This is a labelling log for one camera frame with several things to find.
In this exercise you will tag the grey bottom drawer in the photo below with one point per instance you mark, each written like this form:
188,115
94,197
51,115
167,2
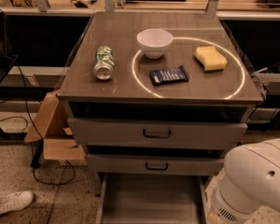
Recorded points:
152,199

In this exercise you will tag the white bowl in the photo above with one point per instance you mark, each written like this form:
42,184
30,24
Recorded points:
154,42

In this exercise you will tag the green soda can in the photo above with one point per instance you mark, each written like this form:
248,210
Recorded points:
104,63

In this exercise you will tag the grey middle drawer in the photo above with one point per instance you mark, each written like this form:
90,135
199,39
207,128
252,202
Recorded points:
153,165

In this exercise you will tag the yellow sponge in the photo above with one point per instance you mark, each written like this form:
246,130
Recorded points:
210,58

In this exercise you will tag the grey drawer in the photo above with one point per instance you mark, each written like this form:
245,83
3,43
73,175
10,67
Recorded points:
161,134
153,165
152,199

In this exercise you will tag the blue snack packet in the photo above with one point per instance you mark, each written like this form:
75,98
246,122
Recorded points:
169,75

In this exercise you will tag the white sneaker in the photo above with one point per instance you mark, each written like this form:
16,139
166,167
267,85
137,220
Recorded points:
15,201

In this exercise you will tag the grey top drawer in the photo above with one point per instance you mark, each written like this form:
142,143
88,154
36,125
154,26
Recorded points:
161,134

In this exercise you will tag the cardboard box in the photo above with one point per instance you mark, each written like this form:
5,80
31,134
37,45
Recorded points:
51,132

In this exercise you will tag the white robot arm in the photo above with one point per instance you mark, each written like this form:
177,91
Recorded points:
251,180

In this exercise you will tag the grey drawer cabinet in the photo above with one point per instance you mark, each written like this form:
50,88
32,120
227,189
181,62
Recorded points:
225,96

